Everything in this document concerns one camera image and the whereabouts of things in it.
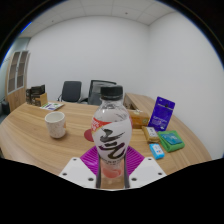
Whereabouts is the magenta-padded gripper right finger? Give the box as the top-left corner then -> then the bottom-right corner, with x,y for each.
123,145 -> 168,189

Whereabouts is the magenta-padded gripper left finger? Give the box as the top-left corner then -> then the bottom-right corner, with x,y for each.
59,145 -> 102,189

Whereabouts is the clear drink bottle black cap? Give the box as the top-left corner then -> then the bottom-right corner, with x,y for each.
90,84 -> 133,183

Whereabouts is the small blue packet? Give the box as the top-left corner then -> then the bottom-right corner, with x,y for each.
148,142 -> 166,160

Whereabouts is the green packet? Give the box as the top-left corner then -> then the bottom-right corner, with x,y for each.
157,130 -> 186,153

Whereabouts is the white speckled ceramic cup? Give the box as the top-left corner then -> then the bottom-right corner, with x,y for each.
44,111 -> 67,139

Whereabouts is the orange-brown box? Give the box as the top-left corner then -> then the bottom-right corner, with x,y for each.
128,109 -> 151,129

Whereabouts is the purple standing pouch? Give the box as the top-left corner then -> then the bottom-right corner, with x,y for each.
147,96 -> 176,132

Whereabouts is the green and purple leaflet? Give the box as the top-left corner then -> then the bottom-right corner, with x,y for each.
39,101 -> 65,112

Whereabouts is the wooden side desk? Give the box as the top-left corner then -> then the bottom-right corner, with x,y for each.
123,92 -> 158,113

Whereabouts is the brown cardboard box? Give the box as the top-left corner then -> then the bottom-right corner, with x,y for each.
33,92 -> 48,108

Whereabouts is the black office chair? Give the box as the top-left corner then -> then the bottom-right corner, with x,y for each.
57,80 -> 83,104

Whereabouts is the grey mesh office chair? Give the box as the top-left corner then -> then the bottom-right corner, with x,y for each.
79,79 -> 118,106

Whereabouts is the dark brown box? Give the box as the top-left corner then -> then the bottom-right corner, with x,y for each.
25,84 -> 46,106

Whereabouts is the wooden shelf cabinet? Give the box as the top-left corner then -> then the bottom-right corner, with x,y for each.
4,49 -> 31,113

